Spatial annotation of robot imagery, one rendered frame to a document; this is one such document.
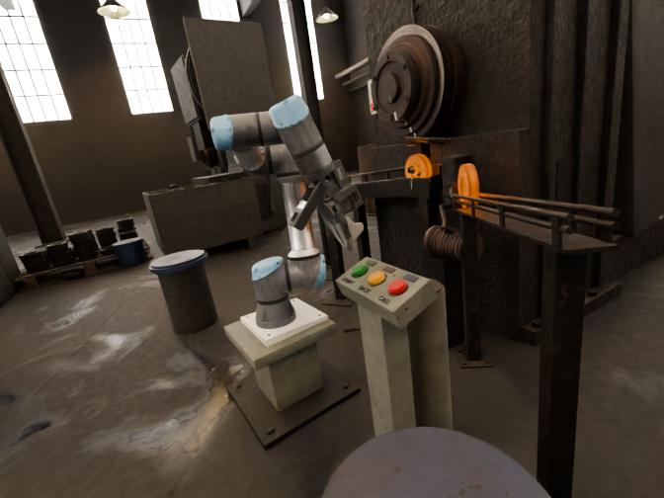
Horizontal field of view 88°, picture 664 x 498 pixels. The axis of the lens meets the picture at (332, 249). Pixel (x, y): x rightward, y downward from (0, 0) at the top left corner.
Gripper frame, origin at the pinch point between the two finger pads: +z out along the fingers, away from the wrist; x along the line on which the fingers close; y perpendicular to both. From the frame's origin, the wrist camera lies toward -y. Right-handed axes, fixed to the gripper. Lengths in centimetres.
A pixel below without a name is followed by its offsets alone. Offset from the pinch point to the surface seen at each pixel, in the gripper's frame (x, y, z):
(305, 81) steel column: 709, 379, -56
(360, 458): -30.8, -26.8, 15.6
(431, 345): -8.8, 4.9, 32.6
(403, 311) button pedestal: -19.5, -3.4, 8.8
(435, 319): -9.3, 8.7, 26.4
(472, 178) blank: 10, 55, 12
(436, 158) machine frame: 54, 82, 16
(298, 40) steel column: 709, 407, -136
